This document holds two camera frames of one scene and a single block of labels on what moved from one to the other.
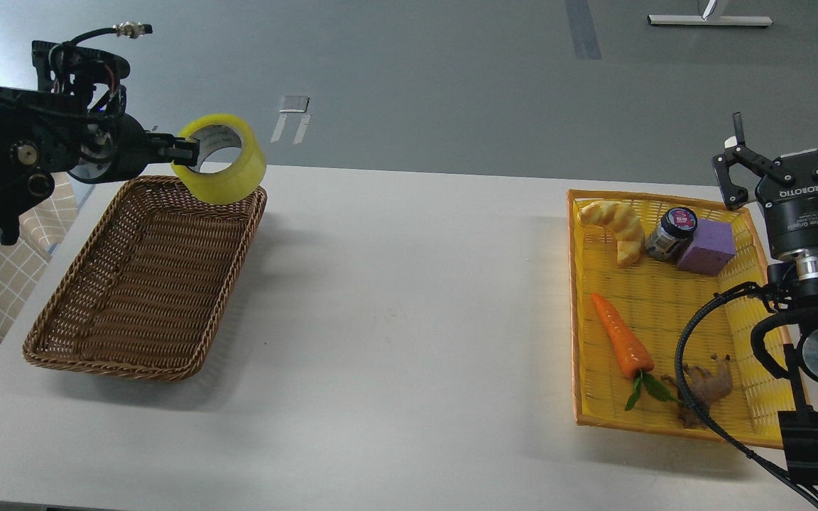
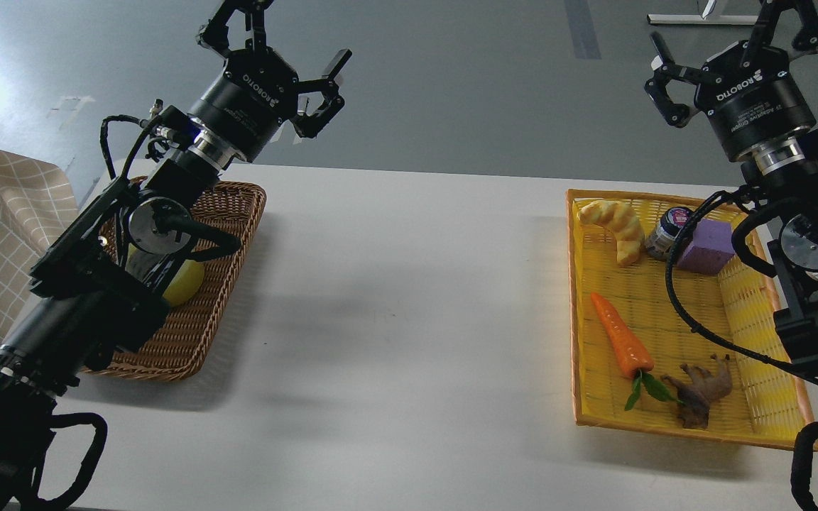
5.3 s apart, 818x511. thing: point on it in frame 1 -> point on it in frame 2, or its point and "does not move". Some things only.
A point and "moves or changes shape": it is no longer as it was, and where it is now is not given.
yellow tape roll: x=234 y=183 moves or changes shape
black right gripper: x=815 y=211 -> x=746 y=106
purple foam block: x=712 y=246 does not move
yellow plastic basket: x=636 y=261 does not move
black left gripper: x=117 y=145 -> x=256 y=91
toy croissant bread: x=620 y=220 does not move
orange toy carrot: x=633 y=360 does not move
